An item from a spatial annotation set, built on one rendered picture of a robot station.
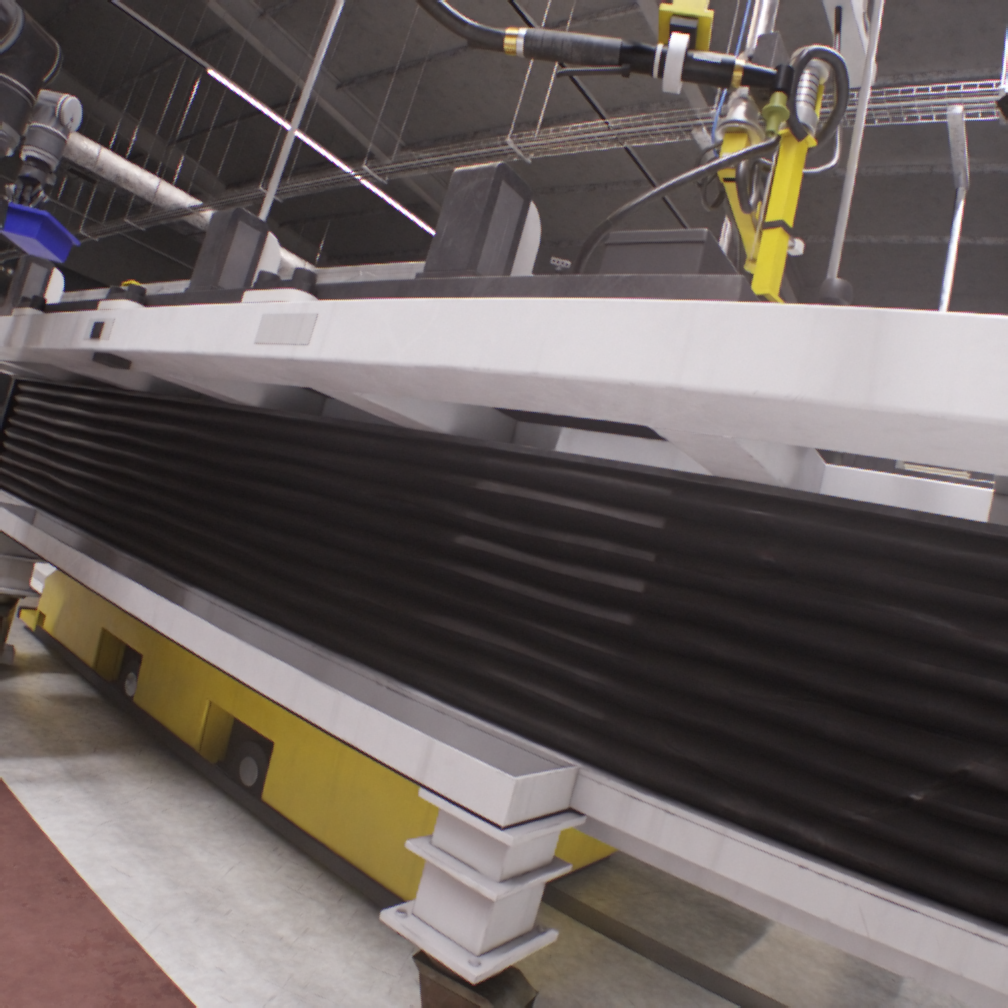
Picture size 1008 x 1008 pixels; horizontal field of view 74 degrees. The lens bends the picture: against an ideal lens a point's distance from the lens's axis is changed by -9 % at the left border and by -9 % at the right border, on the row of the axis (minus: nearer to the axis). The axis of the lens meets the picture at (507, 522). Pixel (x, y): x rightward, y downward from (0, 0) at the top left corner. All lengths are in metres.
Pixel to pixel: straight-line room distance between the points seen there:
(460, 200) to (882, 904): 0.78
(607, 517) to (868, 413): 0.44
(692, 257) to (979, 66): 12.90
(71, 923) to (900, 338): 1.14
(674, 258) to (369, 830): 0.99
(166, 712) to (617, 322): 1.44
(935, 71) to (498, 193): 13.24
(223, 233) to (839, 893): 1.09
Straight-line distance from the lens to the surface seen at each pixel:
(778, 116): 1.20
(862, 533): 0.77
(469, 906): 0.82
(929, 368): 0.47
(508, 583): 0.91
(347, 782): 1.31
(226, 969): 1.13
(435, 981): 0.89
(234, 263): 1.13
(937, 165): 15.58
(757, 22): 2.83
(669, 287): 0.59
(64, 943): 1.13
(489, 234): 0.76
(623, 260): 1.03
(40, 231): 2.38
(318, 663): 1.11
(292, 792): 1.42
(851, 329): 0.49
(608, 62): 1.25
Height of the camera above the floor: 0.63
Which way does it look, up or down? 2 degrees up
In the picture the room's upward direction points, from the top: 15 degrees clockwise
